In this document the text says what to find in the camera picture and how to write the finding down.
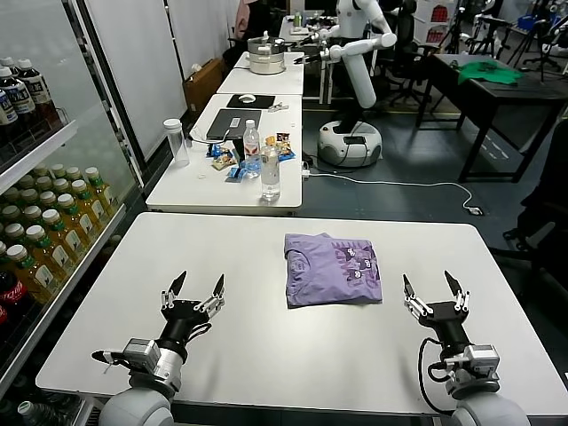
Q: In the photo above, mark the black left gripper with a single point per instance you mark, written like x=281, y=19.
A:
x=184, y=319

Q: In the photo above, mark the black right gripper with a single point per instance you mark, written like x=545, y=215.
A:
x=446, y=324

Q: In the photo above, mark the purple t-shirt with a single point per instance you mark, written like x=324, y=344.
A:
x=319, y=284

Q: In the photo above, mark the white humanoid robot arm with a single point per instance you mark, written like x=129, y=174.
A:
x=327, y=32
x=360, y=45

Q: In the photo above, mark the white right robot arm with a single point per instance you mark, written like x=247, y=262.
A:
x=483, y=408

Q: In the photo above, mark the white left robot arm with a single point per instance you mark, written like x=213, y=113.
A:
x=137, y=408

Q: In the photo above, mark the floor power socket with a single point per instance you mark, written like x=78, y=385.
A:
x=475, y=210

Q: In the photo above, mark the blue snack packet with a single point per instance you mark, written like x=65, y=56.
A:
x=216, y=150
x=237, y=173
x=287, y=154

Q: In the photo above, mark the yellow tea bottle white cap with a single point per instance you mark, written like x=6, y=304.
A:
x=10, y=212
x=100, y=195
x=26, y=181
x=41, y=170
x=87, y=208
x=45, y=262
x=32, y=213
x=73, y=173
x=60, y=242
x=74, y=224
x=14, y=231
x=60, y=185
x=32, y=277
x=29, y=195
x=10, y=194
x=46, y=199
x=44, y=182
x=57, y=170

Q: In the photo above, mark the clear unlabelled water bottle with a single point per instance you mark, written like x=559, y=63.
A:
x=271, y=177

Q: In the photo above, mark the clear tumbler white lid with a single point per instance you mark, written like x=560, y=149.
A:
x=178, y=146

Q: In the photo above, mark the black rectangular block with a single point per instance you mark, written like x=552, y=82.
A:
x=239, y=148

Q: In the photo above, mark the glass door drinks cabinet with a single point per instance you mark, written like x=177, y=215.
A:
x=128, y=151

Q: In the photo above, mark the red label water bottle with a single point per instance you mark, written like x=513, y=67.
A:
x=252, y=142

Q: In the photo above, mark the black laptop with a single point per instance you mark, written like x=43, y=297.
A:
x=230, y=128

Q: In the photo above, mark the small yellow snack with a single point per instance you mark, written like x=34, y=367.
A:
x=270, y=141

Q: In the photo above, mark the red label cola bottle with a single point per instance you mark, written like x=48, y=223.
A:
x=2, y=316
x=12, y=295

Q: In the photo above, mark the dark colourful snack packet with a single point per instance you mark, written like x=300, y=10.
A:
x=283, y=138

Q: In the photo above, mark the green cap clear bottle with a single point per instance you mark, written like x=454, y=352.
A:
x=5, y=407
x=27, y=409

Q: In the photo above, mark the black mouse pad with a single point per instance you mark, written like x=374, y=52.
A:
x=263, y=103

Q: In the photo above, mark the small metal clip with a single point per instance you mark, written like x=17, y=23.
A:
x=278, y=107

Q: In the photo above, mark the brown cardboard box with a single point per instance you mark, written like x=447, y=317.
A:
x=203, y=86

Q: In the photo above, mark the black table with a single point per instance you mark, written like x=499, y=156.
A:
x=525, y=95

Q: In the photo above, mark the white wheeled humanoid robot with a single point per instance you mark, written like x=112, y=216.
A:
x=363, y=84

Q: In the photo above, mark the green cloth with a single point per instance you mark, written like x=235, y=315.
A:
x=489, y=73

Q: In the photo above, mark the steel steamer pot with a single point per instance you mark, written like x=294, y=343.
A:
x=267, y=59

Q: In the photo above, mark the dark tea bottle white label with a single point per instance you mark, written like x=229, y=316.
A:
x=6, y=111
x=18, y=102
x=38, y=95
x=9, y=61

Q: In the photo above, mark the black office chair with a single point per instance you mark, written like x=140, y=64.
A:
x=407, y=22

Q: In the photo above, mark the white red printed boxes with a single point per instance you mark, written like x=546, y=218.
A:
x=438, y=18

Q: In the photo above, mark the white cluttered desk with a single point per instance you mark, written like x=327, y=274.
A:
x=289, y=33

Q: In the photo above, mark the person in pink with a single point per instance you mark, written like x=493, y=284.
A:
x=244, y=18

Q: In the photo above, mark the blue plastic bin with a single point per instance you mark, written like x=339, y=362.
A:
x=529, y=22

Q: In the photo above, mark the small green bottle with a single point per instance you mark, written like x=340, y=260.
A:
x=297, y=20

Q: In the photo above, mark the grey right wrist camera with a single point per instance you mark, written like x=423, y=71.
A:
x=481, y=359

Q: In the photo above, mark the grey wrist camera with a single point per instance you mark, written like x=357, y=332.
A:
x=481, y=359
x=142, y=355

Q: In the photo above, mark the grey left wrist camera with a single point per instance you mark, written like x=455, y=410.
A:
x=142, y=355

